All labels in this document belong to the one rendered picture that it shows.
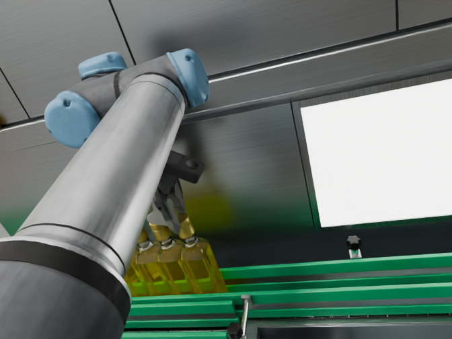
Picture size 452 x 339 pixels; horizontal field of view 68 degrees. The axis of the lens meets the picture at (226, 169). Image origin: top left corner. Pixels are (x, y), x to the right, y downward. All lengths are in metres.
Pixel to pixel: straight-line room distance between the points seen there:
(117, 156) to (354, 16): 0.52
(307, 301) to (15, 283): 0.66
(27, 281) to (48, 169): 0.83
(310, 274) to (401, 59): 0.48
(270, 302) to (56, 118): 0.56
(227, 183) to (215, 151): 0.09
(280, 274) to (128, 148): 0.62
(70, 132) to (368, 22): 0.52
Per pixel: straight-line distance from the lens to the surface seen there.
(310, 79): 0.68
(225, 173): 0.77
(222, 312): 0.81
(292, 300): 0.78
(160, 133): 0.33
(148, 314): 0.89
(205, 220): 0.87
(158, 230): 0.74
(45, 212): 0.24
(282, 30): 0.68
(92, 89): 0.49
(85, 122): 0.48
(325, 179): 0.77
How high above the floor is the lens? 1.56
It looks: 28 degrees down
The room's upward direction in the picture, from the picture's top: 18 degrees counter-clockwise
